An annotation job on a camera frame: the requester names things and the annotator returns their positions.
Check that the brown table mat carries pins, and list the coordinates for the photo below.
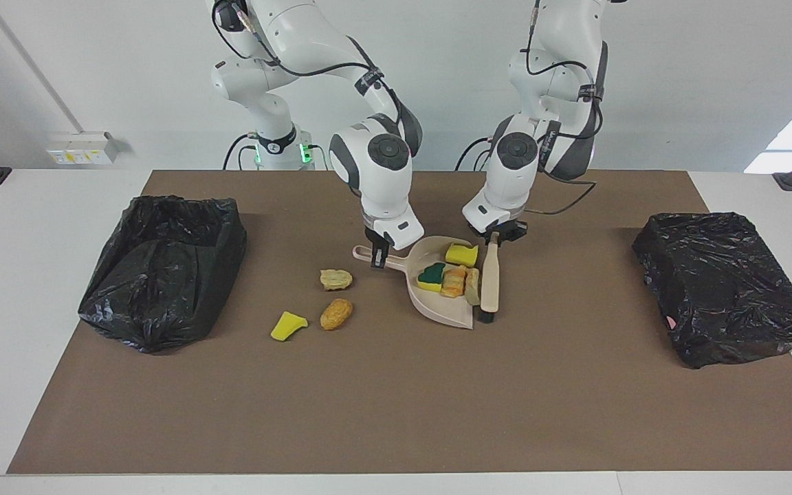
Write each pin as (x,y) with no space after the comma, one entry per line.
(368,426)

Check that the orange and white foam chunk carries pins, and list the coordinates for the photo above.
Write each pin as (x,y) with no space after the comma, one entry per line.
(453,282)

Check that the pale foam piece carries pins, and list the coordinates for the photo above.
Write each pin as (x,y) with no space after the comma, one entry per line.
(335,279)

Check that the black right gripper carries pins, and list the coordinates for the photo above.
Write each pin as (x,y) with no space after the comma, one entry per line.
(381,246)

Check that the white wall outlet box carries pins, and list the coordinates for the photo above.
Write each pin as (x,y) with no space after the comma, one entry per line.
(80,152)

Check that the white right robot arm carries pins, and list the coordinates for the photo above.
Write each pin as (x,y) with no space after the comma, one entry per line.
(382,179)

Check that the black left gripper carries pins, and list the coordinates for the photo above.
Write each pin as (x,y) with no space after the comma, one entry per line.
(506,230)

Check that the notched yellow sponge piece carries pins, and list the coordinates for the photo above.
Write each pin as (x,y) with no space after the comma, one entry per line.
(461,255)

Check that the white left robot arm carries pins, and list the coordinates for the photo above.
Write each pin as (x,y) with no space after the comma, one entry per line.
(513,179)

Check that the pale yellow foam chunk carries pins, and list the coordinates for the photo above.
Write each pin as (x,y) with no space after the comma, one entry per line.
(472,285)

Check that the open bin with black bag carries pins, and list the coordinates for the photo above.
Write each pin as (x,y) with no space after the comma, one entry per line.
(162,289)

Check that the yellow sponge wedge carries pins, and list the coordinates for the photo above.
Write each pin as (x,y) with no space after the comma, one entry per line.
(287,326)

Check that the green and yellow sponge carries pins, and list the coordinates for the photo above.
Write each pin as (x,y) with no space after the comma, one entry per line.
(430,276)

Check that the beige plastic dustpan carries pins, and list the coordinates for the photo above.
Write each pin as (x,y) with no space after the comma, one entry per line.
(437,311)

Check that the beige brush with black bristles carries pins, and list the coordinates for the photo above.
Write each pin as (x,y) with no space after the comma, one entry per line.
(490,282)

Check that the brown bread nugget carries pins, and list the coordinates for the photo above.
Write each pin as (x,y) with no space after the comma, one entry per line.
(335,314)

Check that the closed black trash bag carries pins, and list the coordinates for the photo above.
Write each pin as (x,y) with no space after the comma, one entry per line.
(719,289)

